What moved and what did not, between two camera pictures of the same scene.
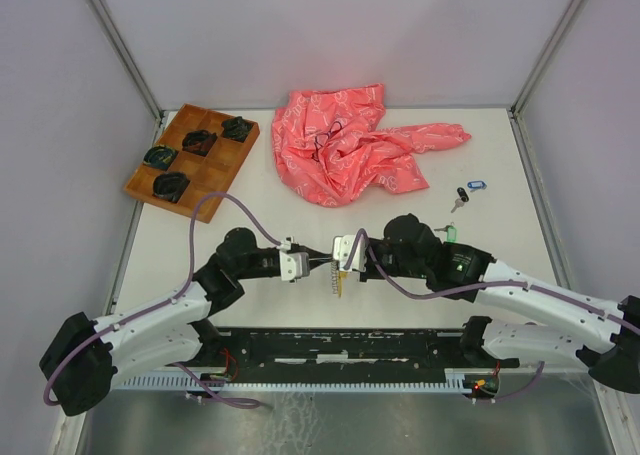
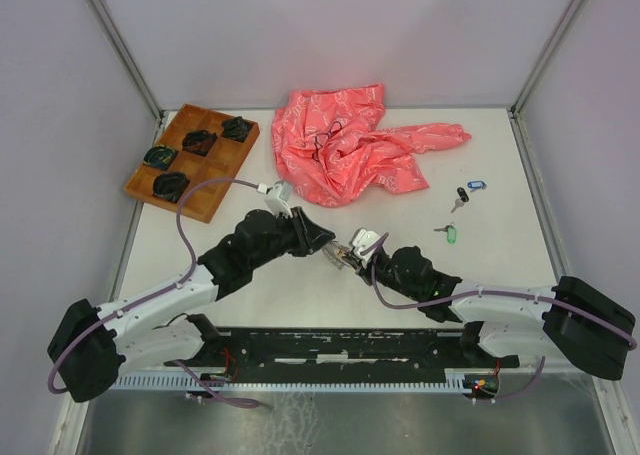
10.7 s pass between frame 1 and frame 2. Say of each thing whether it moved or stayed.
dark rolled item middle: stayed
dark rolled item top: stayed
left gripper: moved
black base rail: stayed
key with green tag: stayed
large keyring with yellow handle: moved
